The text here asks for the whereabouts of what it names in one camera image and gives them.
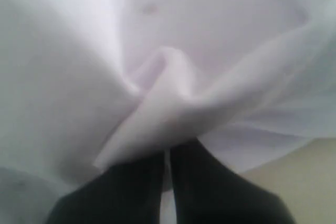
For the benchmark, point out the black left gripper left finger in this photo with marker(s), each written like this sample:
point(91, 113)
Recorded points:
point(125, 193)

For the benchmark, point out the white t-shirt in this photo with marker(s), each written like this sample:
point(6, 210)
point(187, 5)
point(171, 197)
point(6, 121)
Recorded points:
point(89, 84)

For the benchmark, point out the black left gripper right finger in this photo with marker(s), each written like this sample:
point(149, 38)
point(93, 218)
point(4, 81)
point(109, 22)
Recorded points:
point(206, 191)

